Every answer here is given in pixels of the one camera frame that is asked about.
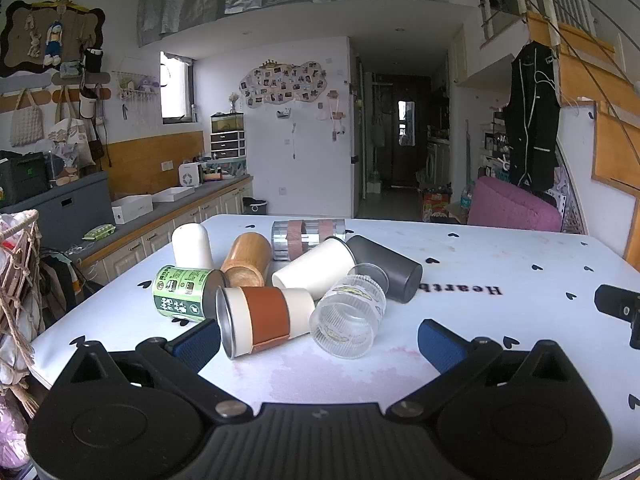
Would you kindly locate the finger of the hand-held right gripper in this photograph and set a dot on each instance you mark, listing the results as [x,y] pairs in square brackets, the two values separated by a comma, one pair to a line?
[620,302]

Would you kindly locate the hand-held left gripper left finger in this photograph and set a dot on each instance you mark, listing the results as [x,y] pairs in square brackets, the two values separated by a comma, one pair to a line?
[197,346]

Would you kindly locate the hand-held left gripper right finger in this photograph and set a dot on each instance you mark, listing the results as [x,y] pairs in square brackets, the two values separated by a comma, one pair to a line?
[441,344]

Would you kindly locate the white cup with brown sleeve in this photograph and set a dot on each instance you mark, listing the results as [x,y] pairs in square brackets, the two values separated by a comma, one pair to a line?
[265,317]

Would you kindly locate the dark grey cup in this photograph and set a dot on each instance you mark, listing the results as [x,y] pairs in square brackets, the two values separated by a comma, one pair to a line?
[387,266]

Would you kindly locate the clear ribbed glass cup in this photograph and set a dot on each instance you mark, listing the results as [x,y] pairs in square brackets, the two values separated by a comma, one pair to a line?
[350,317]

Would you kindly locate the white rounded cup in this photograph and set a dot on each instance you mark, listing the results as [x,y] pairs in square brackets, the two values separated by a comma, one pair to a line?
[192,250]

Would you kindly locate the wooden bamboo cup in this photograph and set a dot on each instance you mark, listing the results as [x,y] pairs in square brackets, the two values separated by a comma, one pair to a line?
[246,259]

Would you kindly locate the white paper cup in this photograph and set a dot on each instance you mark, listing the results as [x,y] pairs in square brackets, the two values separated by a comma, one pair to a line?
[315,266]

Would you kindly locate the silver cup with brown band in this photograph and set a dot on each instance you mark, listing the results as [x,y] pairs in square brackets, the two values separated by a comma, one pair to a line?
[307,236]

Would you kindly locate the green printed can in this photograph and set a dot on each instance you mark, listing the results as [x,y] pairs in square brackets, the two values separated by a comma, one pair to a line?
[185,292]

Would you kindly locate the white heart-print tablecloth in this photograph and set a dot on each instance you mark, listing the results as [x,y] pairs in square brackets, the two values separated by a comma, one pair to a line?
[500,320]

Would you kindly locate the grey-topped cabinet counter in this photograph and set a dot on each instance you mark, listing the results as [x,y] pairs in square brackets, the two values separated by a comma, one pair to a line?
[165,230]

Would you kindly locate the colourful snack box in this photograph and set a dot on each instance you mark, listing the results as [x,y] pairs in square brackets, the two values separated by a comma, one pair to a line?
[435,205]

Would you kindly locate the pink cushioned chair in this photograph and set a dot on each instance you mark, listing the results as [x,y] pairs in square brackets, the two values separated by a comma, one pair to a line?
[515,207]

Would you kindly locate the plastic water bottle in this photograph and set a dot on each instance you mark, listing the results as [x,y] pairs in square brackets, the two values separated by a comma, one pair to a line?
[465,197]

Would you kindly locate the green wipes packet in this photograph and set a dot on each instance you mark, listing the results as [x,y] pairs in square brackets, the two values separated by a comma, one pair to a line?
[100,231]

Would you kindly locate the black trash bin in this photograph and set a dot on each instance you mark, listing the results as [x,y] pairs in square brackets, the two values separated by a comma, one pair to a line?
[255,206]

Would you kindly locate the white cardboard box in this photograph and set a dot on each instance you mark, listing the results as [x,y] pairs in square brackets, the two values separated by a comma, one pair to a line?
[132,207]

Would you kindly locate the flat white tray box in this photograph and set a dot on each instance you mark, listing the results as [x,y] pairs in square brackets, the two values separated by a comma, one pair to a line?
[172,193]

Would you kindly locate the small white appliance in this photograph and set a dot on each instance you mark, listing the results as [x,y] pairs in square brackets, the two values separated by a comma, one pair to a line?
[188,175]

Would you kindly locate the washing machine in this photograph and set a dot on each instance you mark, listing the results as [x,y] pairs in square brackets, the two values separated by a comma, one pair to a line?
[437,165]

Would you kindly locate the grey storage box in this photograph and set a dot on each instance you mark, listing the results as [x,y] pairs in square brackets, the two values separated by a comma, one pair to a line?
[55,207]

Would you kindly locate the black drawer organizer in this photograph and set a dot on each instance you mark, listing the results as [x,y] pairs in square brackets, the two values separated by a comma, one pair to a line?
[227,146]

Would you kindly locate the black hanging coat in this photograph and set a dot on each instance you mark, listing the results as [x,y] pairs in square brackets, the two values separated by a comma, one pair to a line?
[532,120]

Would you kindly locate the dark entrance door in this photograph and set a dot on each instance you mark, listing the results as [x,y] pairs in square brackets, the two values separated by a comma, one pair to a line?
[405,130]

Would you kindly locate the wooden staircase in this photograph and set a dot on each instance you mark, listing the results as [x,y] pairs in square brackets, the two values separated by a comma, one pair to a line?
[580,85]

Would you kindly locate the fish tank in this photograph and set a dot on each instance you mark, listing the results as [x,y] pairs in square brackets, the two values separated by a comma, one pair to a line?
[227,121]

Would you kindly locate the black crate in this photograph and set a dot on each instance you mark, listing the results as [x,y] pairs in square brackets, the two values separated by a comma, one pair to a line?
[22,177]

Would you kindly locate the printed canvas tote bag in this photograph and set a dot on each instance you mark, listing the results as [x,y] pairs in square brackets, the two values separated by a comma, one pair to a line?
[70,137]

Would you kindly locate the window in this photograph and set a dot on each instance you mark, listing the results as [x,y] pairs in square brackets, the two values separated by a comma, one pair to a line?
[176,87]

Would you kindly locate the cloud-shaped photo board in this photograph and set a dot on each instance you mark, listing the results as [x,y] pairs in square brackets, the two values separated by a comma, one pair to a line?
[282,82]

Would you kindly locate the white knitted tote bag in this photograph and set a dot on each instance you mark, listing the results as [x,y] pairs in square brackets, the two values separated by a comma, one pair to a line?
[27,122]

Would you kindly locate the blue plush doll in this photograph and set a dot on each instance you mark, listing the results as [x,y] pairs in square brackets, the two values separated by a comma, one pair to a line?
[52,42]

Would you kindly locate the brown felt wall board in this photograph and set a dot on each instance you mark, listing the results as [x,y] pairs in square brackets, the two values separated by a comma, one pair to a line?
[50,35]

